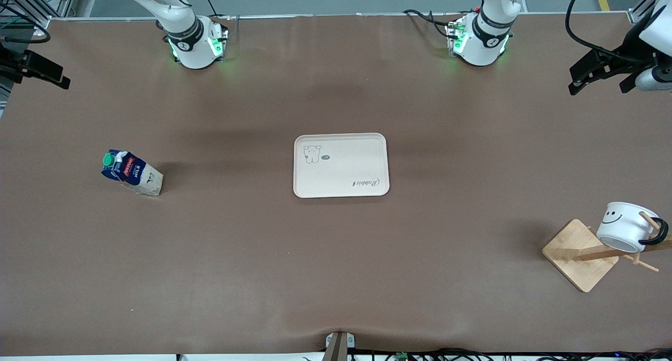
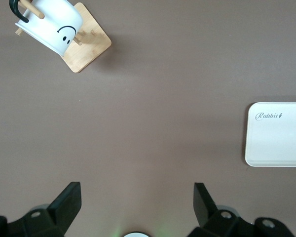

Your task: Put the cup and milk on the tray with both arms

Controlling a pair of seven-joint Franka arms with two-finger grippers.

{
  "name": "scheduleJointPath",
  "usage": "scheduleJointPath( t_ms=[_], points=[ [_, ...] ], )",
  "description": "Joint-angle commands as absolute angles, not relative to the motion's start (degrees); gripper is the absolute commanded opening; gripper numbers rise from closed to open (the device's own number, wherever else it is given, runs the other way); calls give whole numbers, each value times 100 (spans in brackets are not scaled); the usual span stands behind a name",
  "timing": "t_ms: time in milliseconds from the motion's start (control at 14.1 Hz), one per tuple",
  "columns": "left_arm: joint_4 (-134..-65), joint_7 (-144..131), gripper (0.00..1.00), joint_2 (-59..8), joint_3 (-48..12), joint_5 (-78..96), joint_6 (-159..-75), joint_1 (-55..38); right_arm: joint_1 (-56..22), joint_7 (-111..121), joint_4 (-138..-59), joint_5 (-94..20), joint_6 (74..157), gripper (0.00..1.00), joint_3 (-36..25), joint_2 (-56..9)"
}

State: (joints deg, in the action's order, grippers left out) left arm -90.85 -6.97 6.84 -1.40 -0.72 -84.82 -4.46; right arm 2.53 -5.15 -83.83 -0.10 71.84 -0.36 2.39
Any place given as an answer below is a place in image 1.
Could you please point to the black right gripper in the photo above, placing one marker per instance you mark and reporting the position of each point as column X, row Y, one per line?
column 11, row 63

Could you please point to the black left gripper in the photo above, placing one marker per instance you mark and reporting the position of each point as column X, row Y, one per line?
column 626, row 57

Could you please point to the blue milk carton green cap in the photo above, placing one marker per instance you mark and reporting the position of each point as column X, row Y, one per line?
column 134, row 173

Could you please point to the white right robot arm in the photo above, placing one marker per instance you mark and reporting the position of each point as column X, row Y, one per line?
column 191, row 46

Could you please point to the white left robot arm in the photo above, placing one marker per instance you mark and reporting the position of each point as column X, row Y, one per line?
column 480, row 41

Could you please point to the wooden cup stand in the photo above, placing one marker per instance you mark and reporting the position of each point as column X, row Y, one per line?
column 575, row 256

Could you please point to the cream rectangular rabbit tray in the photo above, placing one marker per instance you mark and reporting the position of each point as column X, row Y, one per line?
column 341, row 167

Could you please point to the grey table edge clamp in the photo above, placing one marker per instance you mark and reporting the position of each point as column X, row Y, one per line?
column 340, row 345

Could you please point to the aluminium frame post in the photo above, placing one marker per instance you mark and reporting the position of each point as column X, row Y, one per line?
column 643, row 9

